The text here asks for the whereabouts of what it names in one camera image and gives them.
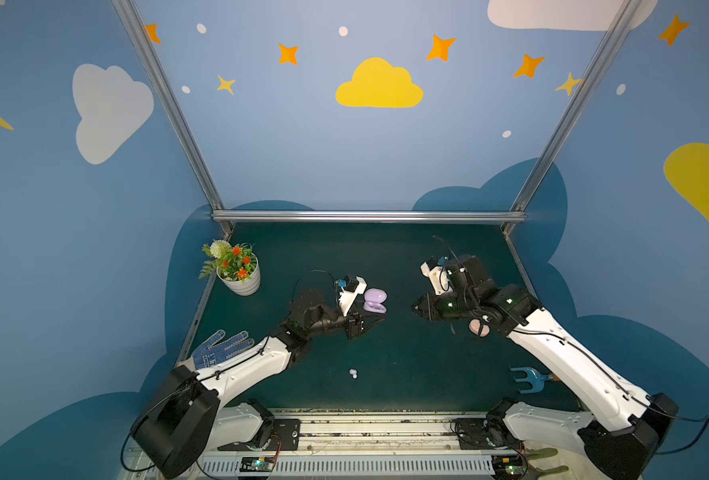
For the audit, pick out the green controller board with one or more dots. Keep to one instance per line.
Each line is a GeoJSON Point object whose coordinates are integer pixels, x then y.
{"type": "Point", "coordinates": [508, 467]}
{"type": "Point", "coordinates": [257, 465]}

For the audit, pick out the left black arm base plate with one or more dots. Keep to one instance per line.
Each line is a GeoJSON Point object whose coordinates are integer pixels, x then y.
{"type": "Point", "coordinates": [284, 433]}

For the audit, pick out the beige cloth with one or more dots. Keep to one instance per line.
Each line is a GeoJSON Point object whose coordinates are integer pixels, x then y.
{"type": "Point", "coordinates": [580, 467]}

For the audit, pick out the white pot with flowers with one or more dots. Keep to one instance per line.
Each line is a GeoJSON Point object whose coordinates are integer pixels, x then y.
{"type": "Point", "coordinates": [236, 265]}

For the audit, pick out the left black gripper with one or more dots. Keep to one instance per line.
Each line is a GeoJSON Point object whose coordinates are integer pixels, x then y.
{"type": "Point", "coordinates": [356, 324]}

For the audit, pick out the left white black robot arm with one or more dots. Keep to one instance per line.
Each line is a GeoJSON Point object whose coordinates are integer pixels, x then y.
{"type": "Point", "coordinates": [190, 413]}

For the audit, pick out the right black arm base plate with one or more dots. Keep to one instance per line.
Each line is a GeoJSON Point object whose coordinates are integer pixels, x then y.
{"type": "Point", "coordinates": [481, 433]}

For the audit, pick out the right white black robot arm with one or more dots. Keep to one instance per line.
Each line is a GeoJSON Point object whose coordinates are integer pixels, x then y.
{"type": "Point", "coordinates": [621, 427]}

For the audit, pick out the green handled pliers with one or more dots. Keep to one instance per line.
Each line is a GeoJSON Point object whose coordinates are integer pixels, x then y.
{"type": "Point", "coordinates": [542, 464]}

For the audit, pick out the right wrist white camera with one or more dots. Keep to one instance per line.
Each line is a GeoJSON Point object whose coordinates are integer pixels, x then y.
{"type": "Point", "coordinates": [434, 270]}

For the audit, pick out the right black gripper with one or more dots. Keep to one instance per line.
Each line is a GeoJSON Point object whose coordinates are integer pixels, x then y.
{"type": "Point", "coordinates": [427, 303]}

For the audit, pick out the blue dotted work glove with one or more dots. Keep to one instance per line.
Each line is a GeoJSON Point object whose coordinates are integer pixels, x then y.
{"type": "Point", "coordinates": [218, 348]}

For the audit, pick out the right green controller board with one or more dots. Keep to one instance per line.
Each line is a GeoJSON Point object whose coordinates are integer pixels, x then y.
{"type": "Point", "coordinates": [508, 467]}

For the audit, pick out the left green controller board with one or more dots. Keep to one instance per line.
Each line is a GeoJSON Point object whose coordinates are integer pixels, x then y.
{"type": "Point", "coordinates": [257, 465]}

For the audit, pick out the blue garden fork tool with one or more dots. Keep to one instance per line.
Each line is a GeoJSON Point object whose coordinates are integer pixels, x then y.
{"type": "Point", "coordinates": [533, 380]}

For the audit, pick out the purple earbud charging case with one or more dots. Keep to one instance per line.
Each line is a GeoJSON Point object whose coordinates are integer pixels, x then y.
{"type": "Point", "coordinates": [375, 301]}

